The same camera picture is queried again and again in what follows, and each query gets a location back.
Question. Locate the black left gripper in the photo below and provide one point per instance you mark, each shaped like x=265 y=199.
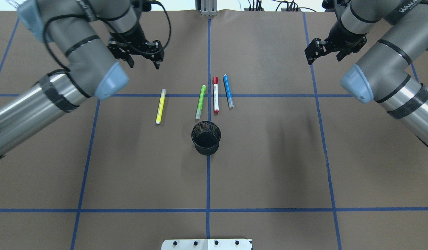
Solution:
x=131 y=36

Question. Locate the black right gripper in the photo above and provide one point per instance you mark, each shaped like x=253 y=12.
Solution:
x=343 y=37

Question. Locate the yellow highlighter pen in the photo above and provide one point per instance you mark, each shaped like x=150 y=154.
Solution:
x=160 y=106

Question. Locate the green highlighter pen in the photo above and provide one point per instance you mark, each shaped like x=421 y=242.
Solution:
x=200 y=102

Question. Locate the red white marker pen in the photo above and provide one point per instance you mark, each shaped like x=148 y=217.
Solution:
x=215 y=95

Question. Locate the blue highlighter pen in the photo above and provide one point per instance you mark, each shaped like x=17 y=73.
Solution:
x=228 y=91

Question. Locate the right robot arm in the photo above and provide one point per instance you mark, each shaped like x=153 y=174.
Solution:
x=380 y=73

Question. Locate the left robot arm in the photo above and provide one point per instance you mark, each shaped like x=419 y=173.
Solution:
x=87 y=39

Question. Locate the black mesh pen cup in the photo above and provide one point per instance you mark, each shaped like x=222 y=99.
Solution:
x=206 y=137

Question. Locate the aluminium frame post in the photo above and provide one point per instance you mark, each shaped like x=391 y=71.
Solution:
x=207 y=7

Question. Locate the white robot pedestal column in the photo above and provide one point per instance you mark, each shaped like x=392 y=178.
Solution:
x=207 y=244

